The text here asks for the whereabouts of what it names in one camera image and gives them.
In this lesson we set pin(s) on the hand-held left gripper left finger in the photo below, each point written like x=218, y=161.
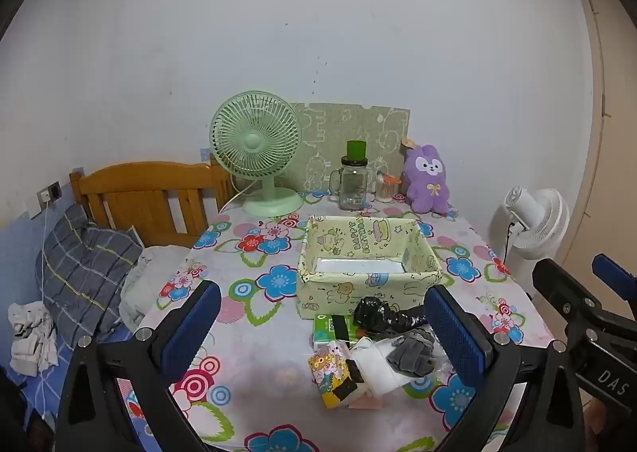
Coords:
x=191, y=332

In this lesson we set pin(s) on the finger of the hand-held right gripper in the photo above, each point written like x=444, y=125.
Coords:
x=614, y=275
x=560, y=285

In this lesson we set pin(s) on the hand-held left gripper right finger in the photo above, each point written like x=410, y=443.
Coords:
x=455, y=332

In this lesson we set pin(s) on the grey sock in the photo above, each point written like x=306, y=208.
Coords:
x=410, y=357

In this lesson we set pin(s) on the white tissue packet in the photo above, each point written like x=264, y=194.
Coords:
x=378, y=372

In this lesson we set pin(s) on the black plastic bag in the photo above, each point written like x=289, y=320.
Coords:
x=368, y=312

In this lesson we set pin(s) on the printed fabric storage box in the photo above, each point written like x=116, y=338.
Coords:
x=343, y=292

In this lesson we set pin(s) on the green tissue packet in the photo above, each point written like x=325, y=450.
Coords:
x=323, y=330

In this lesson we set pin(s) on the yellow cartoon tissue packet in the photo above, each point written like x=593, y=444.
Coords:
x=328, y=372

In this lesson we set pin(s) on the person's right forearm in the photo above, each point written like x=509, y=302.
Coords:
x=593, y=414

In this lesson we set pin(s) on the white floor fan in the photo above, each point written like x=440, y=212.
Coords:
x=542, y=228

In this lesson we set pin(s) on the pale grey blanket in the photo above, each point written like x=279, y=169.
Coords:
x=144, y=282

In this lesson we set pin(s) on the grey plaid pillow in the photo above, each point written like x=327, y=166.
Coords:
x=84, y=273

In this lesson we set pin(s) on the beige door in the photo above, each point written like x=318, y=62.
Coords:
x=617, y=133

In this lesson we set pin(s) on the purple plush bunny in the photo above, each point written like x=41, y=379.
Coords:
x=425, y=183

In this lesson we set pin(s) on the cotton swab container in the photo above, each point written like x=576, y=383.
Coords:
x=385, y=190

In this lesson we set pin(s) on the white crumpled cloth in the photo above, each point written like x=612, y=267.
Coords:
x=30, y=347

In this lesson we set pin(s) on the blue grid bed sheet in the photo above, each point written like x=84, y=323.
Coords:
x=40, y=392

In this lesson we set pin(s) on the wooden bed headboard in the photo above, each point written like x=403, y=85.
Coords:
x=124, y=178

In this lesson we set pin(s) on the glass jar mug green lid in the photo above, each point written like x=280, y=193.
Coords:
x=353, y=183

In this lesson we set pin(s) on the green desk fan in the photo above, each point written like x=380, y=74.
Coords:
x=255, y=143

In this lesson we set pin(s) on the green printed board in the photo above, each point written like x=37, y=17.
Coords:
x=338, y=128

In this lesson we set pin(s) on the wall socket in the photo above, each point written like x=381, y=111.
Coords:
x=52, y=191

